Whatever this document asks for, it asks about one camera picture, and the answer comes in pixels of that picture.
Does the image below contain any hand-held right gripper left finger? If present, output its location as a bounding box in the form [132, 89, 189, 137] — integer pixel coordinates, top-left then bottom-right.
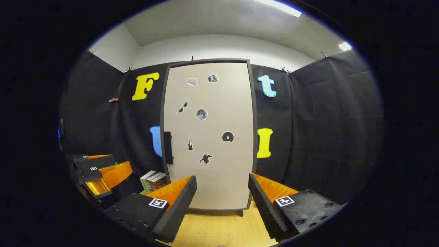
[103, 176, 198, 243]

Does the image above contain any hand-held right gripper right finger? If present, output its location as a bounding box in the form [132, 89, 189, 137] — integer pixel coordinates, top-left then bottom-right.
[248, 173, 347, 242]

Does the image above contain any black door handle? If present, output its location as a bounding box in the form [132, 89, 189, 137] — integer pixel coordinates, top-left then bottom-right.
[163, 131, 174, 164]

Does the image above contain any dark grey cabinet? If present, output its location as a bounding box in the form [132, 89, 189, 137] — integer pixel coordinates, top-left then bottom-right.
[161, 59, 258, 217]

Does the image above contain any green book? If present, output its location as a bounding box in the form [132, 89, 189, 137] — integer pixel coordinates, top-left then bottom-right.
[140, 170, 156, 194]

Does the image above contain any brown book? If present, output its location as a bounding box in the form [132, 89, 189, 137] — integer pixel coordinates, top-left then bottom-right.
[146, 173, 162, 192]
[150, 174, 167, 192]

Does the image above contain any black backdrop cloth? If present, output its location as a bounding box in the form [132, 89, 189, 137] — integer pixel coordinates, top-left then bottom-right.
[60, 49, 384, 206]

